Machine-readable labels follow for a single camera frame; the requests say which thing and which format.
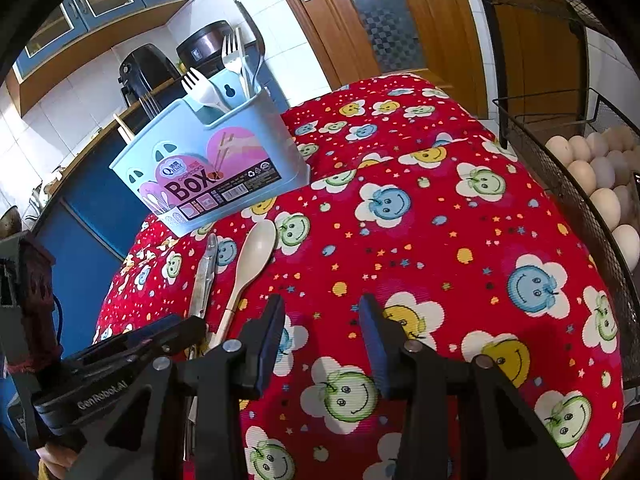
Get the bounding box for white plastic spoon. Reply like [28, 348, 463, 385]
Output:
[207, 220, 277, 350]

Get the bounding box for light blue chopsticks box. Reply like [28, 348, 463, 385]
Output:
[110, 70, 310, 237]

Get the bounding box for white plastic fork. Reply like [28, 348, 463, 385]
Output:
[181, 67, 230, 114]

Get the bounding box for person's left hand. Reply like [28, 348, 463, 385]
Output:
[37, 443, 78, 480]

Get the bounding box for blue base cabinets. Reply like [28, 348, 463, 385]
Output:
[29, 44, 292, 361]

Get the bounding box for red smiley flower tablecloth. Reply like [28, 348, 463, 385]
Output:
[96, 75, 623, 479]

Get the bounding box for pile of eggs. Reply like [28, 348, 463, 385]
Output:
[544, 125, 639, 270]

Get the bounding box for black air fryer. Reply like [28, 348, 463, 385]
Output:
[118, 44, 180, 106]

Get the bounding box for dark rice cooker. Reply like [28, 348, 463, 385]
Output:
[177, 20, 232, 76]

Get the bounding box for wooden door with glass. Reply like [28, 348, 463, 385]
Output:
[286, 0, 488, 118]

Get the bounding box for black wire rack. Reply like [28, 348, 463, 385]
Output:
[480, 0, 639, 387]

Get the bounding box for blue wall cabinets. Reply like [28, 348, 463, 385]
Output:
[6, 0, 189, 115]

